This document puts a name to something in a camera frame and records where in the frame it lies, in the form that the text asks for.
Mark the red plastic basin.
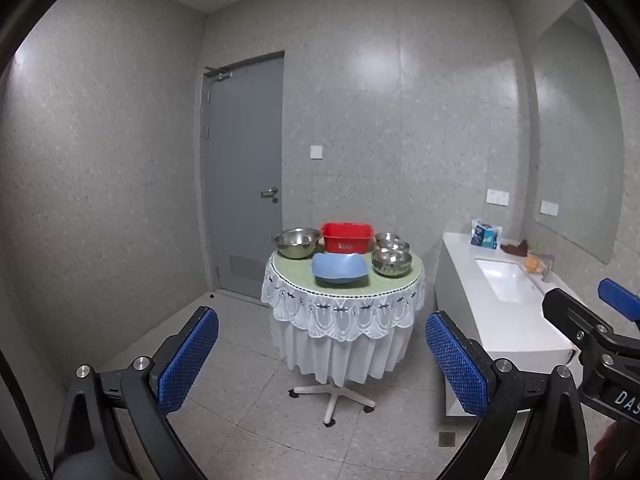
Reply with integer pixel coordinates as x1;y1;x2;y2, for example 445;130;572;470
320;222;377;255

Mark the ribbed steel bowl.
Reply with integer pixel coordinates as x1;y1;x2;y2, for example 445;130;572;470
371;249;414;279

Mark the grey door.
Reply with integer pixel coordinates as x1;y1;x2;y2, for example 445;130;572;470
200;51;286;306

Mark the wall mirror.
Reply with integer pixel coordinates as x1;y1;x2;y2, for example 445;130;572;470
530;0;626;266

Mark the white sink basin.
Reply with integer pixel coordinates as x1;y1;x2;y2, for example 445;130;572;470
475;257;543;303

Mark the blue tissue pack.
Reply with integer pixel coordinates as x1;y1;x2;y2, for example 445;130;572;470
470;218;502;250

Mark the white table base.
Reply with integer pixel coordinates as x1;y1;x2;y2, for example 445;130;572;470
289;375;377;428

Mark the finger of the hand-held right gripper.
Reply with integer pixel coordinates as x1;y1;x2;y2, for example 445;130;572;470
542;287;640;397
598;277;640;323

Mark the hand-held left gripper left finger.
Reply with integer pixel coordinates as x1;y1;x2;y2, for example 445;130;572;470
52;305;221;480

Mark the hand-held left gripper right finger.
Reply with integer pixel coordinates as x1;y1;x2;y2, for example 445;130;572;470
425;310;591;480

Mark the white table skirt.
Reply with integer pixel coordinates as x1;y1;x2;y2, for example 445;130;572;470
270;310;416;388

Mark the blue plastic bowl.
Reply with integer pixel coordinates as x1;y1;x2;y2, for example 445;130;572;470
311;252;370;288

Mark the metal faucet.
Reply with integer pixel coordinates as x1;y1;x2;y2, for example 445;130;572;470
527;252;556;282

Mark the large steel bowl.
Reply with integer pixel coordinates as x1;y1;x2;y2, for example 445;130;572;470
271;228;322;260

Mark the white sink counter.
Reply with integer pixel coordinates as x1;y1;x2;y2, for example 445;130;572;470
435;231;586;418

